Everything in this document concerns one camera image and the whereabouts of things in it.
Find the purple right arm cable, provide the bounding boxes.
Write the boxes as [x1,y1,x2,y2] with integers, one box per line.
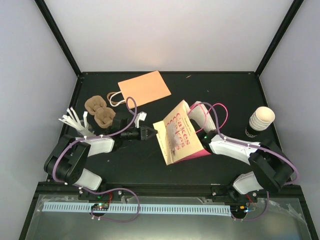
[199,101,300,222]

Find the stack of paper cups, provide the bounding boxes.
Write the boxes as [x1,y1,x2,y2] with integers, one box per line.
[245,106,276,138]

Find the brown pulp cup carriers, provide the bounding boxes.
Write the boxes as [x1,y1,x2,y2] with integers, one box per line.
[84,95,116,129]

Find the white straws bundle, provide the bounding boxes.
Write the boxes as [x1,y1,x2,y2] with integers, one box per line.
[58,107,95,137]

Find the black frame post left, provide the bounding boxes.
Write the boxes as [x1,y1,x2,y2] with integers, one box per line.
[34,0,82,77]

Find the plain brown paper bag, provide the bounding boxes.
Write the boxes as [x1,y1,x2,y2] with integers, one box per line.
[107,71,171,107]

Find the black frame post right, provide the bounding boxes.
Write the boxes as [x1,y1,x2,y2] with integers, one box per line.
[254,0,304,77]

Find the cream cakes paper bag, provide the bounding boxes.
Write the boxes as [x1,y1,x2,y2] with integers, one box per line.
[153,100,216,166]

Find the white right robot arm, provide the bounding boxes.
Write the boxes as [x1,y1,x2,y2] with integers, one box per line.
[199,130,296,202]

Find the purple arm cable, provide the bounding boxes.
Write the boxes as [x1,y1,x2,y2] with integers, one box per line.
[51,96,141,183]
[199,101,300,222]

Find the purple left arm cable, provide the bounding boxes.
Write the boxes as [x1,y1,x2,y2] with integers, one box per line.
[51,96,141,183]

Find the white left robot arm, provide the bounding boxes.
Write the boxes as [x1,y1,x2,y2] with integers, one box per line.
[43,112,158,200]

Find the black frame post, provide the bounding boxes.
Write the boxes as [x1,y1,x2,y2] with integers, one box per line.
[34,0,82,77]
[254,0,304,77]

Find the light blue cable duct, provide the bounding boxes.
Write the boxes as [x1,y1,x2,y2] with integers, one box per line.
[42,202,231,217]

